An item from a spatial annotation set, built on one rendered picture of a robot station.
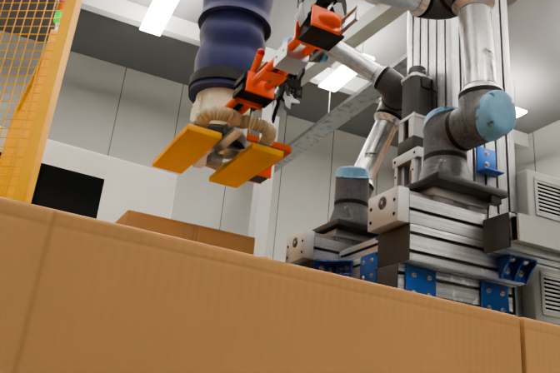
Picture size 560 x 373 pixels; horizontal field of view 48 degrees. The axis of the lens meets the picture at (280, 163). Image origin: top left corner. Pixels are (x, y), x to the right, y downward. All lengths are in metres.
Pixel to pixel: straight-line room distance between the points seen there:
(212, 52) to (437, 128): 0.70
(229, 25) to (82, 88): 9.85
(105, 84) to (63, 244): 11.48
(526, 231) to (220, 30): 1.04
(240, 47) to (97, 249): 1.58
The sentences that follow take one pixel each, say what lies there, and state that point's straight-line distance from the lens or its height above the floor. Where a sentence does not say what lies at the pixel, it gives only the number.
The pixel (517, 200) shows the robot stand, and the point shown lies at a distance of 2.09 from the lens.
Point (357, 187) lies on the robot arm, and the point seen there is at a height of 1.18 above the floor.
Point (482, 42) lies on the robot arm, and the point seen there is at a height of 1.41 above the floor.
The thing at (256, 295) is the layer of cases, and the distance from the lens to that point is 0.45.
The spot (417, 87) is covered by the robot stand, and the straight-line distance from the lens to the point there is 2.11.
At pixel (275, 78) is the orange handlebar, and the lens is 1.62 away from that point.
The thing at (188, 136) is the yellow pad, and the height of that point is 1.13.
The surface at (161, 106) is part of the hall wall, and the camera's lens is 11.94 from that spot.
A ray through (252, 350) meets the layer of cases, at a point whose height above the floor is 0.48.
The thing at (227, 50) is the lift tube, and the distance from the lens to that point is 1.93.
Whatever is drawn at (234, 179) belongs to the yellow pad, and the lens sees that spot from 1.99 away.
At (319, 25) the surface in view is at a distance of 1.39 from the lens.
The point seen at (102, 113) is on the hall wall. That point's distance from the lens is 11.63.
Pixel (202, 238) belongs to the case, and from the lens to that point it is 1.88.
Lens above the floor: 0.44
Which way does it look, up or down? 22 degrees up
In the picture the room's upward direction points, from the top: 6 degrees clockwise
